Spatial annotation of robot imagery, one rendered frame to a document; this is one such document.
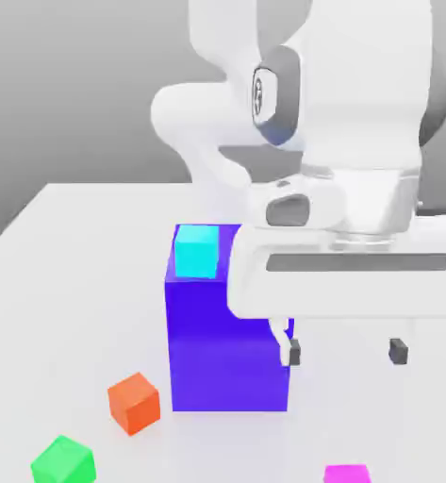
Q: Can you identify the large blue box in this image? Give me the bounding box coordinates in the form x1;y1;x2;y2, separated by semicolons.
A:
164;223;295;413

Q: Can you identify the small cyan cube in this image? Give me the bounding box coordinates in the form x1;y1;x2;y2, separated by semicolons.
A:
173;225;221;280

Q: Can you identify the small green cube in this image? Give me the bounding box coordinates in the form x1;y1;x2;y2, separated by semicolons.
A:
30;434;96;483

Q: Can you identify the small magenta cube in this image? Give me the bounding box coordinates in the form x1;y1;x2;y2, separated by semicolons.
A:
322;463;372;483

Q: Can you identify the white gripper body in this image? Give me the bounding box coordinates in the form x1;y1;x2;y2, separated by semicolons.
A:
226;214;446;321

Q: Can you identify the small orange cube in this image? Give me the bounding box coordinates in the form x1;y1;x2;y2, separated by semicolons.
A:
107;371;162;438

